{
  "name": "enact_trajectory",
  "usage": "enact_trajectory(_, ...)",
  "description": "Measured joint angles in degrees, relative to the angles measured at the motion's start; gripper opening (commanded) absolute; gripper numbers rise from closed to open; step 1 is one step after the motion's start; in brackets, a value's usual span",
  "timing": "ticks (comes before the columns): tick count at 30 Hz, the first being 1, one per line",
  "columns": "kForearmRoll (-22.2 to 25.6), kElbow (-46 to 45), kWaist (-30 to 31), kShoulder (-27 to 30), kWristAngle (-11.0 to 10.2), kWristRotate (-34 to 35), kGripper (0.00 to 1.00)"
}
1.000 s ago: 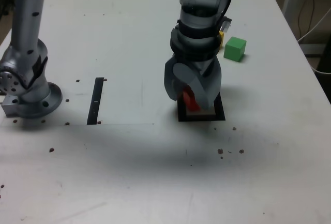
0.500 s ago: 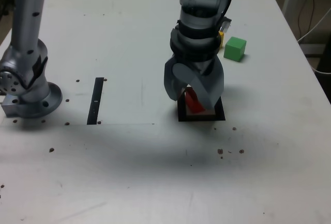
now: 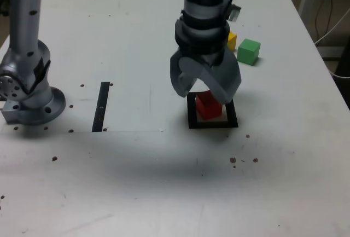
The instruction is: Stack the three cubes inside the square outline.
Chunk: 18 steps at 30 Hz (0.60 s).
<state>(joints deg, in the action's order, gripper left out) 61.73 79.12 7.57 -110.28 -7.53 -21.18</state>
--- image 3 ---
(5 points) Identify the yellow cube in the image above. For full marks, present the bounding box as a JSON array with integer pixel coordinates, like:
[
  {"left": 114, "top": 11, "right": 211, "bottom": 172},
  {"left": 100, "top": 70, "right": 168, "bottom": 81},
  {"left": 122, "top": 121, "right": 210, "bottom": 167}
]
[{"left": 227, "top": 31, "right": 237, "bottom": 51}]

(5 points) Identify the green cube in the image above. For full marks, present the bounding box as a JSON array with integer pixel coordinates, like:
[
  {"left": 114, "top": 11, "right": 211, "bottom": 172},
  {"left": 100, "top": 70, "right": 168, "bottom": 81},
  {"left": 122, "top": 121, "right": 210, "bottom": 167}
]
[{"left": 236, "top": 38, "right": 261, "bottom": 66}]

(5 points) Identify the black tape square outline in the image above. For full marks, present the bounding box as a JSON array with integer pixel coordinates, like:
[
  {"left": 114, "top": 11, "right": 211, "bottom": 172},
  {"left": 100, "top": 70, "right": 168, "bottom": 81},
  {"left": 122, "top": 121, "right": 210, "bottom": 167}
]
[{"left": 186, "top": 91, "right": 239, "bottom": 129}]

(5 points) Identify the black floor cable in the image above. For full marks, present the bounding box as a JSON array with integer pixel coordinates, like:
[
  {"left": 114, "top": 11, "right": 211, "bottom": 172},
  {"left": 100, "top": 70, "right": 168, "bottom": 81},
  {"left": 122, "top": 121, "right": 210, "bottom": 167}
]
[{"left": 314, "top": 0, "right": 334, "bottom": 41}]

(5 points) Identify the small grey gripper camera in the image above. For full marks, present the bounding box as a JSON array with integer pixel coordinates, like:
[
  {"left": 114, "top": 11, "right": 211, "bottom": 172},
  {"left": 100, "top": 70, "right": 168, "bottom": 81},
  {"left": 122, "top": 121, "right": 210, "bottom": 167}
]
[{"left": 228, "top": 3, "right": 242, "bottom": 22}]

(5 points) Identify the black tape strip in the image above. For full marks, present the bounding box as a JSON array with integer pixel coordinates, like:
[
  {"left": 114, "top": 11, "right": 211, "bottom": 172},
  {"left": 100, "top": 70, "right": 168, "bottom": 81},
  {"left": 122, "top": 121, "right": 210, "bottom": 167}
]
[{"left": 91, "top": 82, "right": 110, "bottom": 132}]

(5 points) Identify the white floor cable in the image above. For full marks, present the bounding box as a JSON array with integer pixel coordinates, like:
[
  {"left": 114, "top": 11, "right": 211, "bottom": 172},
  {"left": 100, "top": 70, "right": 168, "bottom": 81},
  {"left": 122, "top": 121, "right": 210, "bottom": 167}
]
[{"left": 313, "top": 8, "right": 350, "bottom": 79}]

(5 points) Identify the red cube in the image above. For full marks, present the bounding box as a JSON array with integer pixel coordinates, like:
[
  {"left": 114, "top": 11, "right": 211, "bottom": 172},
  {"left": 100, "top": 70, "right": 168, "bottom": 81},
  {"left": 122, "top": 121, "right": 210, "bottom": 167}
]
[{"left": 195, "top": 91, "right": 223, "bottom": 120}]

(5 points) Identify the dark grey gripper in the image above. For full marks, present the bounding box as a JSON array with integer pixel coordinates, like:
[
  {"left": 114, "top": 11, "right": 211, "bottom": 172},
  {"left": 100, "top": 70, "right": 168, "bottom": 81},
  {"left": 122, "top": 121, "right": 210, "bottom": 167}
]
[{"left": 170, "top": 46, "right": 242, "bottom": 105}]

